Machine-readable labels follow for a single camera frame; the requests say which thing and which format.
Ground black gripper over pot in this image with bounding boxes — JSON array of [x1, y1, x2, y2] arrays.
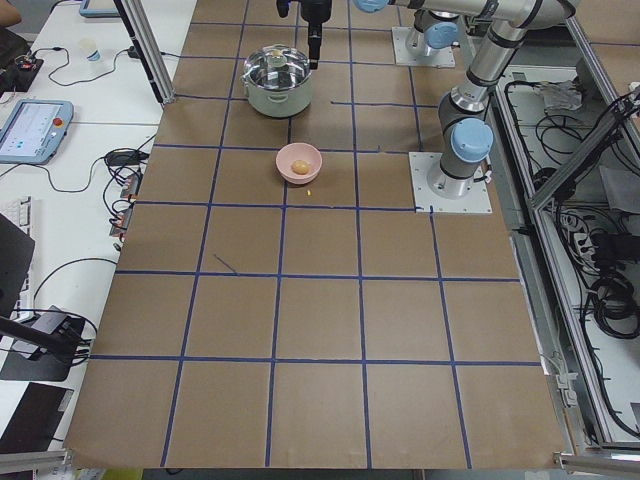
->
[[276, 0, 332, 69]]

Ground glass pot lid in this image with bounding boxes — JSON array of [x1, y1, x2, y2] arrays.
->
[[242, 44, 311, 91]]

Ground pale green cooking pot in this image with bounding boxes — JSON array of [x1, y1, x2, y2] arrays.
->
[[241, 72, 313, 118]]

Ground brown egg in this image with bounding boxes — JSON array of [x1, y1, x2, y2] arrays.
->
[[291, 159, 311, 175]]

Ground pink bowl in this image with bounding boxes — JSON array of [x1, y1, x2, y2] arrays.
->
[[275, 142, 323, 185]]

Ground paper cup with blue band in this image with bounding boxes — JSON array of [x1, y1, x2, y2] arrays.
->
[[78, 37, 101, 62]]

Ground blue teach pendant tablet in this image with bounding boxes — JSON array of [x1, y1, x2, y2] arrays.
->
[[1, 99, 74, 165]]

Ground white keyboard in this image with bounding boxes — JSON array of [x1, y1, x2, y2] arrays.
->
[[1, 196, 35, 320]]

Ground aluminium frame post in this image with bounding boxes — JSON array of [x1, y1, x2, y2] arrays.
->
[[114, 0, 175, 105]]

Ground black power adapter with cable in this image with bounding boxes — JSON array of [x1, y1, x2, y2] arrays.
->
[[104, 148, 149, 167]]

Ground coiled black cables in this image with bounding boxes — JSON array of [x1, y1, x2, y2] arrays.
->
[[579, 269, 640, 341]]

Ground black camera stand base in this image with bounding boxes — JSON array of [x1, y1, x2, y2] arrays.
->
[[0, 305, 86, 383]]

